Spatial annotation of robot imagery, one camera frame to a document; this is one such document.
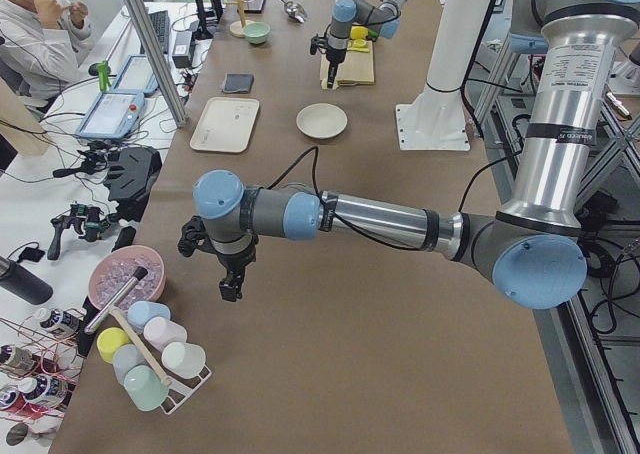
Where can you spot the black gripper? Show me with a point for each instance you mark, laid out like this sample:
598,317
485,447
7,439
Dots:
236,260
333,56

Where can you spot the beige round plate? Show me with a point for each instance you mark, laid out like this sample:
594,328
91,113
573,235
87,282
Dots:
321,121

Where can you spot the cream rabbit tray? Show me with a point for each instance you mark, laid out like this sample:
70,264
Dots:
225,125

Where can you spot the bamboo cutting board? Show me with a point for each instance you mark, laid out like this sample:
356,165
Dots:
357,68

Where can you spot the whole lemon near lime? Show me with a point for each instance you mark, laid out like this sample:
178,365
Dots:
359,32

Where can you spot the metal scoop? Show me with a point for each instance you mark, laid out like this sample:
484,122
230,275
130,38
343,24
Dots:
294,11

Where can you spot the mint green bowl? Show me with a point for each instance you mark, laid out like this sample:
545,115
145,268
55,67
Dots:
256,33

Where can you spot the pink cup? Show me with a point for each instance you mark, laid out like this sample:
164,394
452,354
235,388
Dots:
159,332

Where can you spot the white cup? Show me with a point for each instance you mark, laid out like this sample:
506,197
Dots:
184,359

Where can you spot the light blue cup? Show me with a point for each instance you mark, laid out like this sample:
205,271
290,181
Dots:
141,312

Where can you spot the grey folded cloth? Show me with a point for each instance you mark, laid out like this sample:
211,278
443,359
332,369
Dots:
237,83

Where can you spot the wooden cup rack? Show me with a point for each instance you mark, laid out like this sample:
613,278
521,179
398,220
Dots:
237,28

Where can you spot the pink bowl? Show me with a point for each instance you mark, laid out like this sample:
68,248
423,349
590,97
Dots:
118,267

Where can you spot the pastel cup rack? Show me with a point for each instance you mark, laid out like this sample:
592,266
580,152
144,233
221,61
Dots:
180,389

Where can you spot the yellow cup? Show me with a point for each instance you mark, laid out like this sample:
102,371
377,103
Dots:
109,341

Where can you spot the mint green cup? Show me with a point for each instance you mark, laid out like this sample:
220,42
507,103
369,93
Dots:
145,388

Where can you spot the black keyboard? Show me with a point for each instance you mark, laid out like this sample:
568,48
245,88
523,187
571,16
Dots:
161,23

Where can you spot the upper teach pendant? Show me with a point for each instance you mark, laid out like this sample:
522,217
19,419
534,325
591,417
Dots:
112,116

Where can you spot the bottle rack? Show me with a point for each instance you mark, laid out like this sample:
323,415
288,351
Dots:
28,350

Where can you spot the black water bottle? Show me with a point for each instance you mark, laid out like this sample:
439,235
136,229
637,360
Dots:
24,284

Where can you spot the seated person white shirt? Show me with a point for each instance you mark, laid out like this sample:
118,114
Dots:
46,41

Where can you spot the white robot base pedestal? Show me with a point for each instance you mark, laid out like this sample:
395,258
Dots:
435,120

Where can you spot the aluminium frame post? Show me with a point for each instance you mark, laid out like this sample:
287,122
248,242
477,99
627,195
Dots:
148,38

